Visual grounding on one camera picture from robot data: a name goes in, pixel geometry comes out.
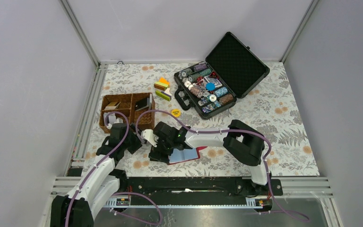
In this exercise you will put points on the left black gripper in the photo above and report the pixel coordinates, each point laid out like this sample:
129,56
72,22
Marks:
137,143

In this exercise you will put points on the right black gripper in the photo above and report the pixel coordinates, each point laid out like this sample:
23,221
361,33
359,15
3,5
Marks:
156,152

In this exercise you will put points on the red card holder wallet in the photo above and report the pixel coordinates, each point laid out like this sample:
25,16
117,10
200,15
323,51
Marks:
180,156

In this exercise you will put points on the black VIP card stack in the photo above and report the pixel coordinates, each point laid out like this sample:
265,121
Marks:
145,103

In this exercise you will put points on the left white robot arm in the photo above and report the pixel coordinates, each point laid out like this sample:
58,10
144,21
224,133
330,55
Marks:
80,206

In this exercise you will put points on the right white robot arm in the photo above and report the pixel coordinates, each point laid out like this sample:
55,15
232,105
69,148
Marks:
240,140

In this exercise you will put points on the white card stack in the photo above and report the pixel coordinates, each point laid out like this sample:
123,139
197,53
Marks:
109,118

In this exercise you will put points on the gold card stack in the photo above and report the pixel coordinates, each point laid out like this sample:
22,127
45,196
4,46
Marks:
112,106

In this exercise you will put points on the playing card deck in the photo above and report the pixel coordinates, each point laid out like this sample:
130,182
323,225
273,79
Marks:
216,81

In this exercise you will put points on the yellow big blind button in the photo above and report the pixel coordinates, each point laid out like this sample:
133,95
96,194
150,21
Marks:
176,113

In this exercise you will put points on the brown wicker basket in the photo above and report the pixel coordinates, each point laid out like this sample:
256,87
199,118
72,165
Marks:
128,107

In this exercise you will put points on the green purple toy block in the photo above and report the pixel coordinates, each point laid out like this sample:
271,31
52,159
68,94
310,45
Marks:
164,94

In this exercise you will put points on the orange brown toy block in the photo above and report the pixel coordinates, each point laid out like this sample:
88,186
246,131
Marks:
162,84

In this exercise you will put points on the blue dealer chip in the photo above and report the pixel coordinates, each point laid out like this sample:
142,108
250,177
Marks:
210,86

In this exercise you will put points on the black poker chip case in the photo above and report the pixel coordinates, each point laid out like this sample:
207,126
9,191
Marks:
234,64

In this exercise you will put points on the floral tablecloth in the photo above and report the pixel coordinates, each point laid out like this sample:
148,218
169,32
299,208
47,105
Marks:
269,108

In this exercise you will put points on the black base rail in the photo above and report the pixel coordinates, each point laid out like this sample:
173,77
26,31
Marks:
198,191

